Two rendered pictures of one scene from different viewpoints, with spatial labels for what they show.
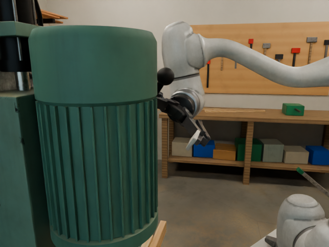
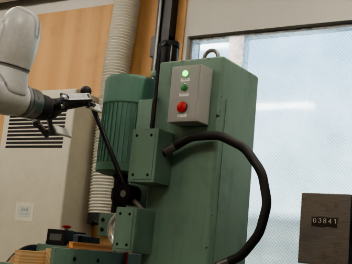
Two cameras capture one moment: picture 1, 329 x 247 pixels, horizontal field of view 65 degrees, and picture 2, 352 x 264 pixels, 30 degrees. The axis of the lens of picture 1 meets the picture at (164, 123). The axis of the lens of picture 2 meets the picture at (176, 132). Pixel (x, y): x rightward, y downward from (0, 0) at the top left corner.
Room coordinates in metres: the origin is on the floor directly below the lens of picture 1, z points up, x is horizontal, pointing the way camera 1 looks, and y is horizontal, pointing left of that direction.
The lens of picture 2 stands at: (2.27, 0.97, 0.97)
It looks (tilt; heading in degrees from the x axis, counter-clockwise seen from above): 10 degrees up; 201
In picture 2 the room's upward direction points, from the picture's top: 5 degrees clockwise
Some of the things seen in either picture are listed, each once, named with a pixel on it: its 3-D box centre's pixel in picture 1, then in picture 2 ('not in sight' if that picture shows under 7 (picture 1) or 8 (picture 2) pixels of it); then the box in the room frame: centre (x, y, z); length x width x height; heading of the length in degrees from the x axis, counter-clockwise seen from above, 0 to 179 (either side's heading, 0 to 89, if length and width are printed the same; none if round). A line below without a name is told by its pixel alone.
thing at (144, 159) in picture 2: not in sight; (150, 157); (0.59, 0.27, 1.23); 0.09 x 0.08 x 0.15; 76
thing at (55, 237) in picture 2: not in sight; (66, 237); (0.36, -0.09, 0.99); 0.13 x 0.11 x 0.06; 166
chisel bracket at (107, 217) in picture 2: not in sight; (121, 229); (0.40, 0.12, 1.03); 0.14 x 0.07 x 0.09; 76
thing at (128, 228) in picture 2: not in sight; (133, 230); (0.59, 0.24, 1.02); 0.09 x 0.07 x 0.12; 166
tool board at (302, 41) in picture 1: (249, 59); not in sight; (3.50, -1.13, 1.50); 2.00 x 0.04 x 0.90; 79
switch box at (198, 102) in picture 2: not in sight; (189, 95); (0.60, 0.38, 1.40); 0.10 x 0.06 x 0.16; 76
